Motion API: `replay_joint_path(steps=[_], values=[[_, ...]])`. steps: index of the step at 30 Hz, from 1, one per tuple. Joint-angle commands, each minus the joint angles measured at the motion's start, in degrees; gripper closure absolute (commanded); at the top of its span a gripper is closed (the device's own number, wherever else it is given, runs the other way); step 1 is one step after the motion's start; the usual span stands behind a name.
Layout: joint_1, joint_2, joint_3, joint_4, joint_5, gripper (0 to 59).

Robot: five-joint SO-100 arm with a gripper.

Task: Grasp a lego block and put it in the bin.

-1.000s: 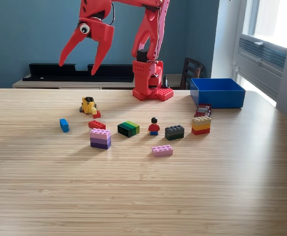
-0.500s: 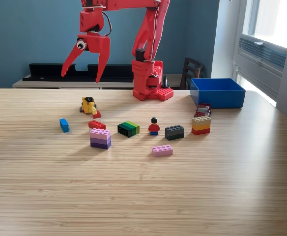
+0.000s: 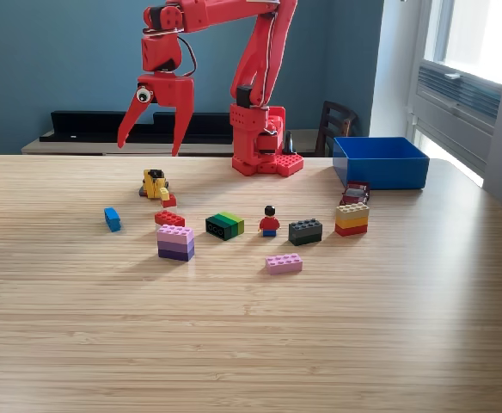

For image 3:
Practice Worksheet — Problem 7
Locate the window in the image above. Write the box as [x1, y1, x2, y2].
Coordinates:
[422, 0, 502, 85]

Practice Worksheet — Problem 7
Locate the dark wooden chair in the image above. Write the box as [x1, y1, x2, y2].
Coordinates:
[314, 100, 358, 158]

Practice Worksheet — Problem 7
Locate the yellow toy digger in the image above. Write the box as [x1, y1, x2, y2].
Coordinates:
[138, 169, 170, 201]

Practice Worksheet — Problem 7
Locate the dark red toy car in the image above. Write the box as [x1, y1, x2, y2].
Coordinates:
[340, 180, 371, 207]

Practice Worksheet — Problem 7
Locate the green brick stack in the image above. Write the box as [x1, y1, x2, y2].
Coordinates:
[205, 211, 246, 242]

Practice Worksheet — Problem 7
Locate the red and white brick stack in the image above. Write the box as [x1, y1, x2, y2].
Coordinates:
[154, 210, 187, 228]

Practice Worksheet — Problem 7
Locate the toy figure red shirt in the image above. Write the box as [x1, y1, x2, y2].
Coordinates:
[258, 205, 281, 238]

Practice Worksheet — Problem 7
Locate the pink purple brick stack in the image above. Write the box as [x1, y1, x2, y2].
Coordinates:
[156, 224, 195, 262]

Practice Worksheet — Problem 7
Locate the pale wooden sideboard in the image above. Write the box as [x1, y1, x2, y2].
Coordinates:
[21, 128, 334, 157]

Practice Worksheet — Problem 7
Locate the dark grey brick stack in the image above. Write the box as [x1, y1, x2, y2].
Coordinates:
[288, 218, 323, 247]

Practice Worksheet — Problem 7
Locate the blue plastic bin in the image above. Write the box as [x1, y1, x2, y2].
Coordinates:
[332, 136, 431, 191]

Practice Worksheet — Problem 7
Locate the small red yellow brick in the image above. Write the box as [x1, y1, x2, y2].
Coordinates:
[159, 187, 178, 209]

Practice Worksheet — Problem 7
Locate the grey wall heater unit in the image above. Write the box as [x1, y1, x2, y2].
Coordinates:
[412, 59, 502, 177]

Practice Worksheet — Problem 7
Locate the tan orange red brick stack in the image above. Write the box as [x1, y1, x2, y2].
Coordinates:
[334, 201, 370, 237]

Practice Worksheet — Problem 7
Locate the blue brick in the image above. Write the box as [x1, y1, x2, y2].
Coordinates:
[103, 206, 122, 233]

